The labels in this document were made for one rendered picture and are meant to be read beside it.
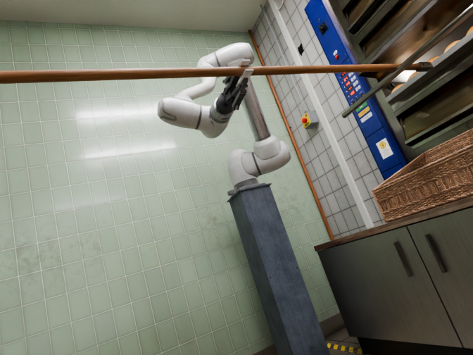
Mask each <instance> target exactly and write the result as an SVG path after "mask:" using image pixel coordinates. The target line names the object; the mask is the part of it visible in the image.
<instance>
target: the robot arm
mask: <svg viewBox="0 0 473 355"><path fill-rule="evenodd" d="M254 58H255V56H254V53H253V51H252V48H251V46H250V45H249V44H248V43H236V44H230V45H228V46H225V47H223V48H221V49H219V50H218V51H216V52H213V53H211V54H209V55H207V56H204V57H202V58H201V59H200V60H199V62H198V64H197V68H202V67H242V66H250V65H251V64H252V63H253V62H254ZM253 71H254V69H245V71H244V73H243V75H242V76H230V77H226V78H225V79H224V80H223V81H222V83H224V84H225V88H224V91H223V93H221V94H220V95H219V97H218V98H217V99H216V100H214V102H213V105H212V106H201V105H198V104H195V102H194V101H192V100H194V99H197V98H199V97H202V96H205V95H207V94H210V93H211V92H212V91H213V90H214V88H215V82H216V79H217V78H219V77H199V80H200V82H201V84H199V85H196V86H193V87H190V88H188V89H185V90H183V91H181V92H180V93H179V94H178V95H176V96H174V97H168V98H164V99H161V101H159V102H158V109H157V114H158V117H159V118H160V119H161V120H162V121H164V122H166V123H168V124H170V125H174V126H177V127H183V128H189V129H195V130H200V131H201V132H202V133H203V135H204V136H205V137H207V138H209V139H213V138H216V137H218V136H220V135H221V134H222V133H223V132H224V130H225V129H226V127H227V126H228V123H229V119H230V118H231V116H232V114H233V113H234V111H236V110H239V107H240V104H241V105H242V107H243V110H244V113H245V115H246V118H247V121H248V124H249V126H250V128H251V131H252V133H253V136H254V139H255V142H254V144H253V150H254V151H253V152H247V150H245V149H236V150H234V151H232V152H231V153H230V154H229V156H228V158H227V169H228V173H229V177H230V180H231V182H232V184H233V187H234V189H232V190H230V191H228V193H227V194H228V196H233V195H234V194H235V193H236V192H237V191H238V190H239V189H246V188H249V187H255V186H258V185H265V184H266V183H265V182H264V183H259V182H258V180H257V178H258V177H259V176H260V175H264V174H267V173H271V172H273V171H275V170H278V169H280V168H281V167H283V166H285V165H286V164H287V163H288V162H289V160H290V159H291V152H290V150H289V146H288V144H286V143H285V142H283V141H280V142H279V140H278V139H277V137H275V136H274V135H271V134H270V131H269V128H268V126H267V123H266V120H265V116H264V115H263V111H262V108H261V107H260V103H259V100H258V97H257V94H256V91H255V89H254V86H253V83H252V81H251V77H250V76H251V74H252V73H253ZM230 198H231V197H230Z"/></svg>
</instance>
